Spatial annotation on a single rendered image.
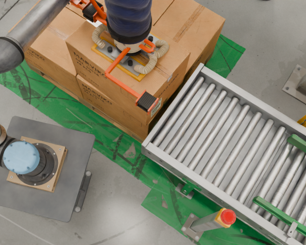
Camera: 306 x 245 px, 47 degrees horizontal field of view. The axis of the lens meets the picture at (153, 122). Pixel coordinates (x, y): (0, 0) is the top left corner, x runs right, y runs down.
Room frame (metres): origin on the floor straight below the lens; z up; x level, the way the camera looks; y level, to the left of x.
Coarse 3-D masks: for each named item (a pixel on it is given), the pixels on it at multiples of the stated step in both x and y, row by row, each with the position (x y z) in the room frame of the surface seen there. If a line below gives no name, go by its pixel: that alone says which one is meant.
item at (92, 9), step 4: (88, 4) 1.18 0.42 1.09; (100, 4) 1.18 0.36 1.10; (84, 8) 1.15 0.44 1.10; (88, 8) 1.16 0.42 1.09; (92, 8) 1.16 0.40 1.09; (84, 12) 1.12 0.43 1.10; (88, 12) 1.13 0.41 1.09; (92, 12) 1.13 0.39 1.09; (96, 12) 1.13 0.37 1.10; (84, 16) 1.13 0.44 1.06; (88, 16) 1.11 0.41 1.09; (92, 16) 1.11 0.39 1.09; (96, 16) 1.12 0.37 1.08; (100, 16) 1.14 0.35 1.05; (92, 20) 1.10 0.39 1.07; (96, 20) 1.11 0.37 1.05
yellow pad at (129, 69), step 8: (104, 40) 1.05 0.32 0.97; (96, 48) 0.99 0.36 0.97; (104, 48) 1.00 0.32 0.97; (112, 48) 1.00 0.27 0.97; (104, 56) 0.95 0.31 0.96; (120, 64) 0.91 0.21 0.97; (128, 64) 0.91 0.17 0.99; (136, 64) 0.92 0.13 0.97; (144, 64) 0.93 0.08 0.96; (128, 72) 0.87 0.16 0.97; (136, 72) 0.87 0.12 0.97
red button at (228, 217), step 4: (224, 212) 0.18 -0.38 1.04; (228, 212) 0.18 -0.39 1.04; (232, 212) 0.18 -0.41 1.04; (224, 216) 0.16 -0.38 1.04; (228, 216) 0.16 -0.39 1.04; (232, 216) 0.16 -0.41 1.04; (224, 220) 0.14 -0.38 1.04; (228, 220) 0.14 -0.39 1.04; (232, 220) 0.15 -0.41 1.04; (228, 224) 0.13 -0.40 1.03
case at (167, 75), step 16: (80, 32) 1.10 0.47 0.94; (160, 32) 1.16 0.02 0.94; (80, 48) 0.99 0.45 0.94; (176, 48) 1.07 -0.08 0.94; (80, 64) 0.99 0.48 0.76; (96, 64) 0.91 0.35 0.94; (160, 64) 0.95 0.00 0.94; (176, 64) 0.96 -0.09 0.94; (96, 80) 0.92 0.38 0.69; (128, 80) 0.83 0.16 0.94; (144, 80) 0.84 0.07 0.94; (160, 80) 0.85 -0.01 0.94; (176, 80) 0.96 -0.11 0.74; (112, 96) 0.86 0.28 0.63; (128, 96) 0.78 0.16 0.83; (160, 96) 0.82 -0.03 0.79; (128, 112) 0.79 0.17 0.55; (144, 112) 0.72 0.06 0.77
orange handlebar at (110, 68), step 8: (72, 0) 1.20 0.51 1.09; (80, 0) 1.20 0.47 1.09; (80, 8) 1.16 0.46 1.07; (104, 24) 1.08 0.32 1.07; (144, 40) 1.00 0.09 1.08; (128, 48) 0.94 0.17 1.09; (144, 48) 0.96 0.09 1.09; (152, 48) 0.96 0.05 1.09; (120, 56) 0.89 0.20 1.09; (112, 64) 0.84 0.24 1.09; (104, 72) 0.79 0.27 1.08; (112, 80) 0.75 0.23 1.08; (128, 88) 0.72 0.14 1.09; (136, 96) 0.68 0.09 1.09
